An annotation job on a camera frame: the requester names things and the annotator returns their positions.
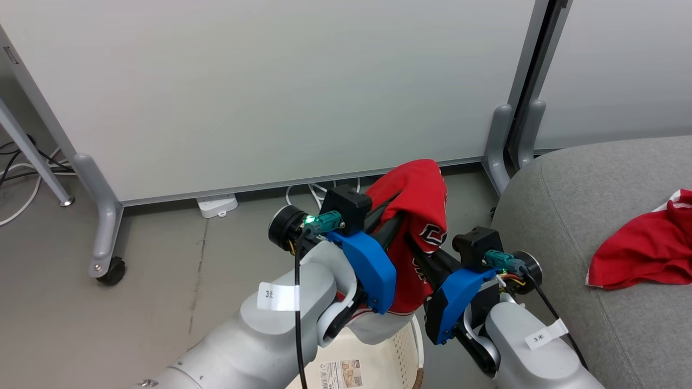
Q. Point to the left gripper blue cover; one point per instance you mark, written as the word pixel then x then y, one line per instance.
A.
pixel 370 270

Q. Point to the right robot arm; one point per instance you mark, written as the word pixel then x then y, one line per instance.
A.
pixel 524 356

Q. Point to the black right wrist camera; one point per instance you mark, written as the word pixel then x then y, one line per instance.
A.
pixel 476 243

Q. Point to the red garment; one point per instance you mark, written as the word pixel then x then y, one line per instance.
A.
pixel 643 248

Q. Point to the beige plastic laundry basket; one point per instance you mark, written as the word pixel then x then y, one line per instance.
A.
pixel 389 356

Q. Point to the red jersey with lettering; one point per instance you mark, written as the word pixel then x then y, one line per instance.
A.
pixel 416 200

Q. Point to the grey fabric sofa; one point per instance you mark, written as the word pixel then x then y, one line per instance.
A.
pixel 567 216

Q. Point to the white power strip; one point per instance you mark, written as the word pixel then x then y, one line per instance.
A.
pixel 217 205

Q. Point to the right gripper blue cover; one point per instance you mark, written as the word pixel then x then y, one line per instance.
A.
pixel 459 294

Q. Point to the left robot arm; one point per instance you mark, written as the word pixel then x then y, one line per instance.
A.
pixel 254 340

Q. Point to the black caster wheel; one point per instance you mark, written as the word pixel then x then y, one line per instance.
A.
pixel 113 272

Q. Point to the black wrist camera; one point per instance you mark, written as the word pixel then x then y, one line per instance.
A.
pixel 476 243
pixel 346 205

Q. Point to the grey partition foot with caster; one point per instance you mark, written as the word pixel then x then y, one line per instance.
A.
pixel 102 216

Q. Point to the wide white partition panel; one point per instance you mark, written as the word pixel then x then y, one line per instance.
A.
pixel 270 81

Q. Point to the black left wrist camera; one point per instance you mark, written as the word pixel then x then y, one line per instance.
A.
pixel 346 205

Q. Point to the paper basket label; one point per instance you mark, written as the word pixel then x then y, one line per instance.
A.
pixel 340 374

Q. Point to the grey desk leg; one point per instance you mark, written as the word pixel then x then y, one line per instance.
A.
pixel 32 156

